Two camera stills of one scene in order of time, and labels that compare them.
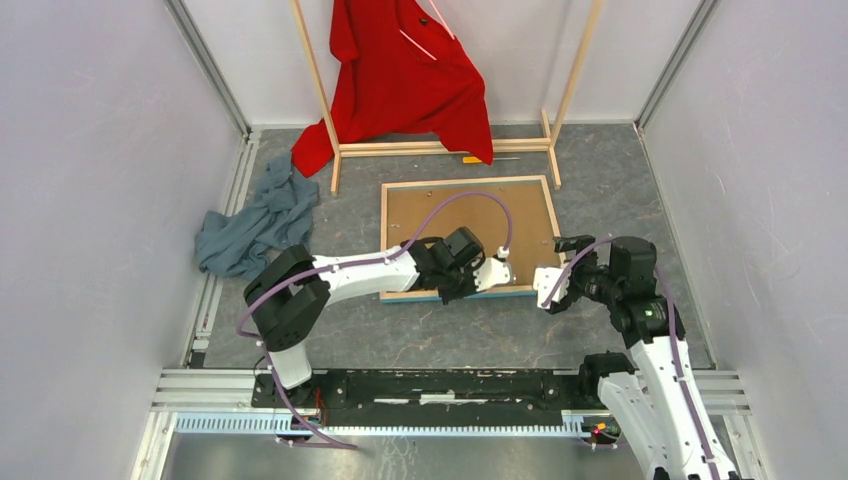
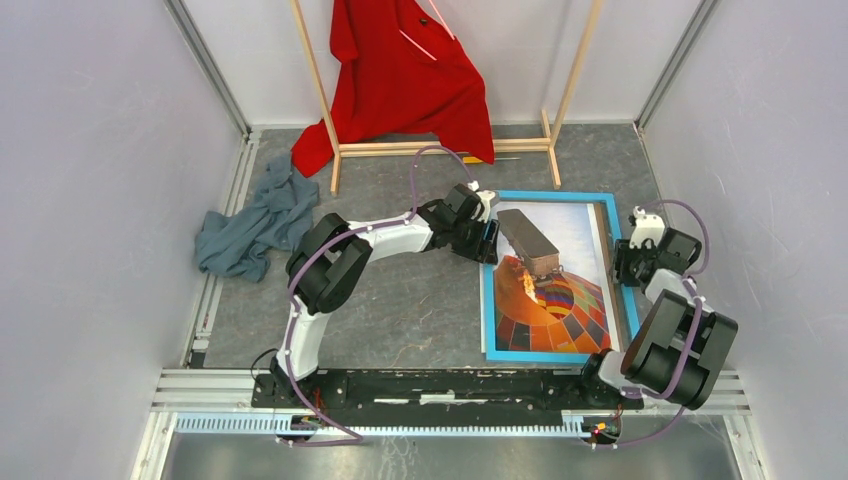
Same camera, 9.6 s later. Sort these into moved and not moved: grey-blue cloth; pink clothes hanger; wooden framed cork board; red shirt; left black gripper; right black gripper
Moved: right black gripper; left black gripper; wooden framed cork board
Not moved: pink clothes hanger; red shirt; grey-blue cloth
